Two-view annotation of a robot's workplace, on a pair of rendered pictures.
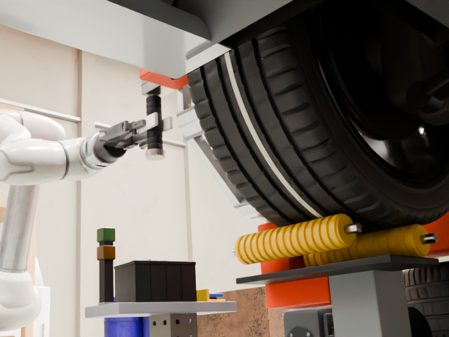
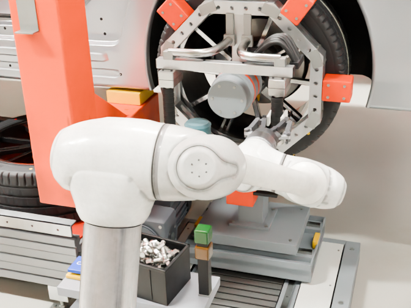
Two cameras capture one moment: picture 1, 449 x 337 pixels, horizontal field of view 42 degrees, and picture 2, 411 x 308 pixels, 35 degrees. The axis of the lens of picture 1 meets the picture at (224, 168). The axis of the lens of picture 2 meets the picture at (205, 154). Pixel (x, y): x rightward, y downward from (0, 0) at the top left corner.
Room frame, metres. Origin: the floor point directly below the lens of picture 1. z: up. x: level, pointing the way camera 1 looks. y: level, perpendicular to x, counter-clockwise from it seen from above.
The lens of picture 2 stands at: (2.28, 1.63, 1.55)
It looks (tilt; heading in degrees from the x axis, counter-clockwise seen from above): 25 degrees down; 243
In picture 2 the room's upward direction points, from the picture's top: 2 degrees counter-clockwise
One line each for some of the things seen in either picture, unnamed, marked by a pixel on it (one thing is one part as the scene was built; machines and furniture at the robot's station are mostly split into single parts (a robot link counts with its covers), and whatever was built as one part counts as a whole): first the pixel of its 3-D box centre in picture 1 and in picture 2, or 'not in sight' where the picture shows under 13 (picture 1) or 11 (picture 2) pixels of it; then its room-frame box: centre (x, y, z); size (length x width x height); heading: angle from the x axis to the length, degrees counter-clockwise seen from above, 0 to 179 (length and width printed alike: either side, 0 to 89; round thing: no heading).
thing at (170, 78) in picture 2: not in sight; (170, 74); (1.49, -0.11, 0.93); 0.09 x 0.05 x 0.05; 44
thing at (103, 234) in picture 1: (105, 235); (203, 234); (1.63, 0.34, 0.64); 0.04 x 0.04 x 0.04; 44
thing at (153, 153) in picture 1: (154, 125); (276, 118); (1.28, 0.16, 0.83); 0.04 x 0.04 x 0.16
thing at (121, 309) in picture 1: (164, 309); (139, 285); (1.77, 0.20, 0.44); 0.43 x 0.17 x 0.03; 134
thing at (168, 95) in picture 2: not in sight; (169, 109); (1.51, -0.09, 0.83); 0.04 x 0.04 x 0.16
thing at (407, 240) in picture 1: (362, 249); not in sight; (1.11, -0.25, 0.49); 0.29 x 0.06 x 0.06; 44
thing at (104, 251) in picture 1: (105, 253); (203, 250); (1.63, 0.34, 0.59); 0.04 x 0.04 x 0.04; 44
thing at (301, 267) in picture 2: not in sight; (255, 238); (1.10, -0.24, 0.13); 0.50 x 0.36 x 0.10; 134
